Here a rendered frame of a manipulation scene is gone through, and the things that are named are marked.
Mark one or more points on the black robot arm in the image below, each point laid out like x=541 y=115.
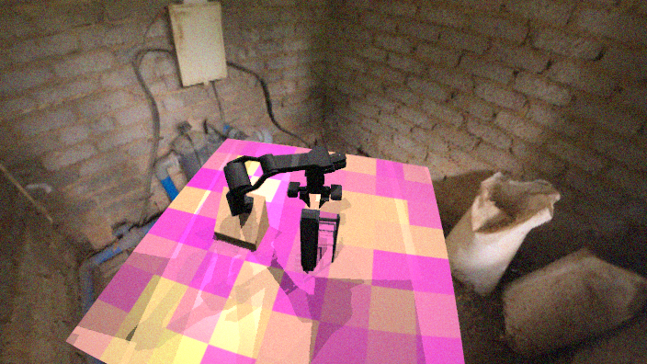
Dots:
x=316 y=163

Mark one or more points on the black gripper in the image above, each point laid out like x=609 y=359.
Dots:
x=314 y=187

